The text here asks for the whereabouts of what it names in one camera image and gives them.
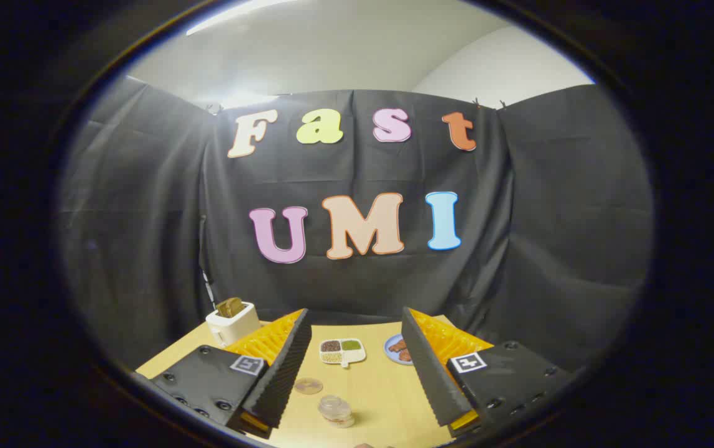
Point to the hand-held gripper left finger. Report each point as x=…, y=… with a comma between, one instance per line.
x=285, y=373

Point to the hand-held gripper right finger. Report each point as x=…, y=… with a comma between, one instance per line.
x=431, y=379

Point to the round brown coaster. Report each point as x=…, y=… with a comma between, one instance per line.
x=308, y=386

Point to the clear juice bottle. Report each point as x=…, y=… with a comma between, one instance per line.
x=336, y=410

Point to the brown meat piece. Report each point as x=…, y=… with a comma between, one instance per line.
x=405, y=356
x=396, y=345

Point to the light blue plate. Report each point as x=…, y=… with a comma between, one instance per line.
x=389, y=353

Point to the wooden table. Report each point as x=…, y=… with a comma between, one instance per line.
x=382, y=398

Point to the white divided bean tray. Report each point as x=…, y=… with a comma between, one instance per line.
x=343, y=351

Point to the white toaster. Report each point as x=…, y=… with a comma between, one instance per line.
x=232, y=326

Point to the brown toast slice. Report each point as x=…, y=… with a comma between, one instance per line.
x=230, y=307

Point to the black backdrop cloth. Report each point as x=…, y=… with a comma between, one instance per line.
x=550, y=218

